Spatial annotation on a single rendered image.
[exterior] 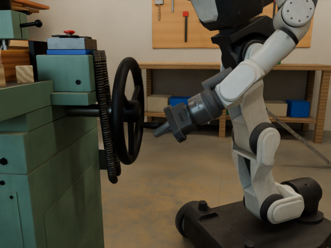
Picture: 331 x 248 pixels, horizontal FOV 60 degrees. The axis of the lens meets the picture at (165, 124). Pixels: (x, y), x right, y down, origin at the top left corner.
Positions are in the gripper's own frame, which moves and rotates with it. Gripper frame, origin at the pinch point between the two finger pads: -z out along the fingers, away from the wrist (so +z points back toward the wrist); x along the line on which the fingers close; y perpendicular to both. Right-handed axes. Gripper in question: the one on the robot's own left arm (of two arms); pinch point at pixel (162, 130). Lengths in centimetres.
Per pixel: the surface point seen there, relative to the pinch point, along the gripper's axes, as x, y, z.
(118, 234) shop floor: -5, -70, -64
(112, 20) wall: 293, -178, -60
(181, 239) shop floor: -18, -81, -34
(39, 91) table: 5.2, 32.9, -14.8
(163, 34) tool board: 246, -205, -7
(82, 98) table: 3.5, 25.7, -8.9
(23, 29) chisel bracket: 29.1, 32.8, -17.3
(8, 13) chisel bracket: 29, 39, -16
